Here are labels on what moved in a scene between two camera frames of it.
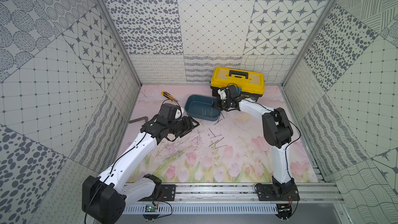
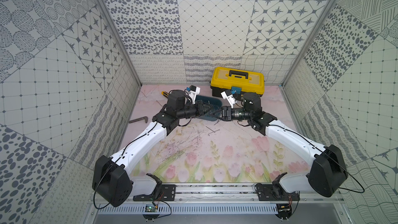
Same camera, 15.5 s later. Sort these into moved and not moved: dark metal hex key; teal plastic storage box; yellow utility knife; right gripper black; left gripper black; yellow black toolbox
Moved: left gripper black; right gripper black
Not moved: yellow black toolbox; teal plastic storage box; dark metal hex key; yellow utility knife
